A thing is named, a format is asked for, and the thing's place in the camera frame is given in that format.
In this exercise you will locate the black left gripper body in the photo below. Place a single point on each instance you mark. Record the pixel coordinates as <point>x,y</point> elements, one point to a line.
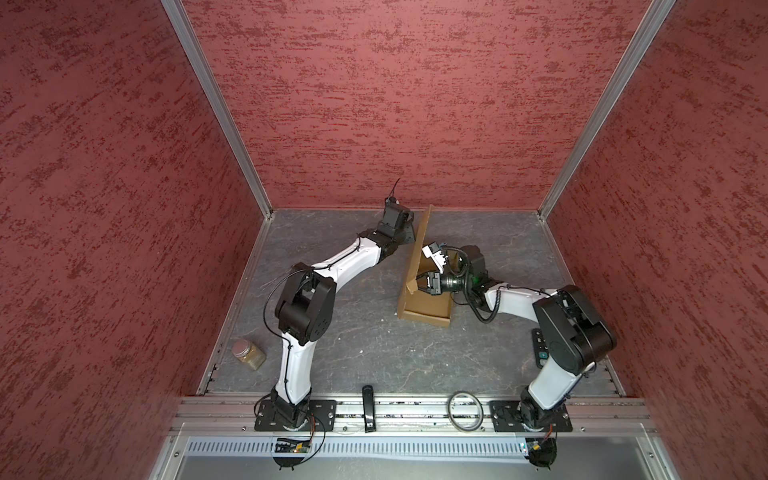
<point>406,235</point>

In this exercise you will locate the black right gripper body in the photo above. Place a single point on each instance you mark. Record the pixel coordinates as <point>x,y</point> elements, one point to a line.
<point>454,282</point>

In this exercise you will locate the brown cardboard box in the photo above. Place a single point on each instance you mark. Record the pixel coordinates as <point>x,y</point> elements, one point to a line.
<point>415,303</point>

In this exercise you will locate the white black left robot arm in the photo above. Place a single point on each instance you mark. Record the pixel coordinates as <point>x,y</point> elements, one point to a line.
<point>305,306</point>

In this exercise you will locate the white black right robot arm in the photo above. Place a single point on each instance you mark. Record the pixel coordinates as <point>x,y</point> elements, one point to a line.
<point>574,333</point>

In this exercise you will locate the black calculator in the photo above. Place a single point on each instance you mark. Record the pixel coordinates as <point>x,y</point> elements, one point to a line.
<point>540,348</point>

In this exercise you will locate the black handheld device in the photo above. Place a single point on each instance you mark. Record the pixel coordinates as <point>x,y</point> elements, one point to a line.
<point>369,415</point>

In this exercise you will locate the small glass jar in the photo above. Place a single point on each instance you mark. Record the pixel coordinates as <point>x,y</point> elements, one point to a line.
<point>248,353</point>

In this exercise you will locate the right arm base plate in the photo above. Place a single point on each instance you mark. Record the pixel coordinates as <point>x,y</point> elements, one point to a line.
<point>514,416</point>

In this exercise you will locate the white slotted cable duct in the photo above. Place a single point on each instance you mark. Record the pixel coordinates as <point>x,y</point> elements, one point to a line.
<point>505,449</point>

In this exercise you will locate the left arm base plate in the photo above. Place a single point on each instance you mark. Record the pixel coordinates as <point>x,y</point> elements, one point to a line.
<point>308,415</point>

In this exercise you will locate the aluminium front rail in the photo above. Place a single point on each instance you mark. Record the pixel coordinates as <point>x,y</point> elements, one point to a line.
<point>424,415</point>

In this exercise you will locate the left rear aluminium corner post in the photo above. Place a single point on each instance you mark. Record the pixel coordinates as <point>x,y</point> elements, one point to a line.
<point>184,31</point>

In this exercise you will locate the aluminium corner post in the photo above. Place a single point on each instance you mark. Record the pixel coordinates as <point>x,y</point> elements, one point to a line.
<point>184,31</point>
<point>646,31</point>

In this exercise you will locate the right rear aluminium corner post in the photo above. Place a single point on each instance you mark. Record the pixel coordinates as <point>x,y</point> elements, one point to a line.
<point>646,31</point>

